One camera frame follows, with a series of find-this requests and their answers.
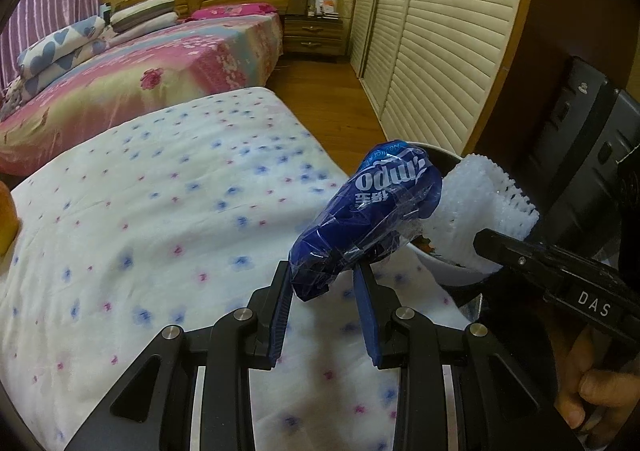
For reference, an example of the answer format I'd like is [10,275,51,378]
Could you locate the white foam net sleeve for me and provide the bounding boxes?
[422,154,539,275]

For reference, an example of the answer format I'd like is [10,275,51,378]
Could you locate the black white trash bin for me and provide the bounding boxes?
[389,142,501,327]

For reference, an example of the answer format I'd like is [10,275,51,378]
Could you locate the blue snack wrapper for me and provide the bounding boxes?
[288,140,442,301]

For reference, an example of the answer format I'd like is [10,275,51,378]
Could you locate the person's right hand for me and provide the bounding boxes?
[551,329,639,443]

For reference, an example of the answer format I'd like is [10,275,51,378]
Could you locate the white floral blanket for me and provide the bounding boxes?
[1,88,398,450]

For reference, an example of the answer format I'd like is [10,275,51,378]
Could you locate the red yellow apple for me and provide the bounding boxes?
[0,182,20,256]

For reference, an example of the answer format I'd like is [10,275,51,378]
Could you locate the louvered sliding closet doors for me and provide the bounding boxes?
[349,0,521,154]

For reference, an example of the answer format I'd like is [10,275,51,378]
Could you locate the wooden nightstand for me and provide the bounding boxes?
[283,15,345,58]

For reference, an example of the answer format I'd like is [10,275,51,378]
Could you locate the items on nightstand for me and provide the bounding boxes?
[312,0,340,20]

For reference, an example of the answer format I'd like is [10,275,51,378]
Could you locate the bed with pink sheet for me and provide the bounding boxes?
[1,14,283,177]

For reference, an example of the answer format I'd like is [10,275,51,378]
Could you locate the heart pattern folded quilt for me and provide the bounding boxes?
[17,15,106,101]

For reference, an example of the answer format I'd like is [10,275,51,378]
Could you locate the striped pillows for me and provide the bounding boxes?
[105,0,178,46]

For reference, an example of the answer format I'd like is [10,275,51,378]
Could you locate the pink pillow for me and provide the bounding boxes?
[188,3,278,21]

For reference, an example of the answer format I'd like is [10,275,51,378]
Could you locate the purple curtain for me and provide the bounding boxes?
[1,0,100,87]

